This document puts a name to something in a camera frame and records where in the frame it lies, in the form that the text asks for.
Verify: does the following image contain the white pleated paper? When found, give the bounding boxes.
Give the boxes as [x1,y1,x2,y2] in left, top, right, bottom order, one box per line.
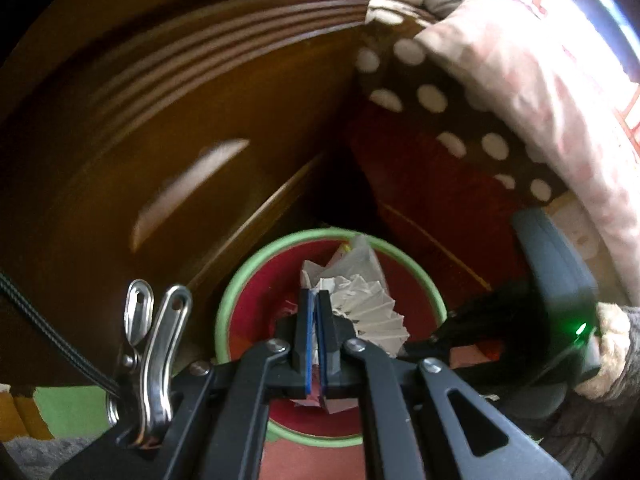
[300,234,408,358]

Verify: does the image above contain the green rimmed red bin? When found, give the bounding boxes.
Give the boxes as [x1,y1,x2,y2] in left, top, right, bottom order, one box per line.
[215,227,448,448]

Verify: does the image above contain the pink checked pillow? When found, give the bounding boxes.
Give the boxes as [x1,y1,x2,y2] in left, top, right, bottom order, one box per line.
[415,0,640,306]

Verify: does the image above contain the grey fleece garment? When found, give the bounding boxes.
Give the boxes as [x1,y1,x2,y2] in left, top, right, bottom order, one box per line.
[5,435,106,480]

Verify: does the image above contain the red cloth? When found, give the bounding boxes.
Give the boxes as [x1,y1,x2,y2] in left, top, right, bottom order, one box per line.
[350,105,531,291]

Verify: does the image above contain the brown white dotted blanket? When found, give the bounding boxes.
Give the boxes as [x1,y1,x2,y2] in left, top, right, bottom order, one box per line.
[352,10,571,206]

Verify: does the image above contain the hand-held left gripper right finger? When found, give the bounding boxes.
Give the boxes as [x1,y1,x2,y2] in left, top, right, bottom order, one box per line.
[319,290,572,480]

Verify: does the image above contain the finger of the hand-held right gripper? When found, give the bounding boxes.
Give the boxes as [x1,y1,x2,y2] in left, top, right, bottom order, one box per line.
[397,279,537,362]

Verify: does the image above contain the cream patterned sheet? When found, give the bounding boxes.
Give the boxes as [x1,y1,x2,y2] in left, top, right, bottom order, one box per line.
[542,192,611,266]

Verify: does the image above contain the metal spring clip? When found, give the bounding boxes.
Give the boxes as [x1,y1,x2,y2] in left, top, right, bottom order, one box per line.
[107,279,193,448]

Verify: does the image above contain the black braided cable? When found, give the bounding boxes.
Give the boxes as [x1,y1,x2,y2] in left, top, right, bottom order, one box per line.
[0,269,121,396]

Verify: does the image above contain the dark wooden nightstand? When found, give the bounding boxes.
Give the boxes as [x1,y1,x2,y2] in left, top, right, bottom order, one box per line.
[0,0,371,386]

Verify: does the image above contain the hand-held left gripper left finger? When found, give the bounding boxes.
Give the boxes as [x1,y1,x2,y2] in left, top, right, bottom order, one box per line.
[50,288,316,480]

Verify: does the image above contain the green mat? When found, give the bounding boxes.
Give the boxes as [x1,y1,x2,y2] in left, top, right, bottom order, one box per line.
[30,385,108,441]

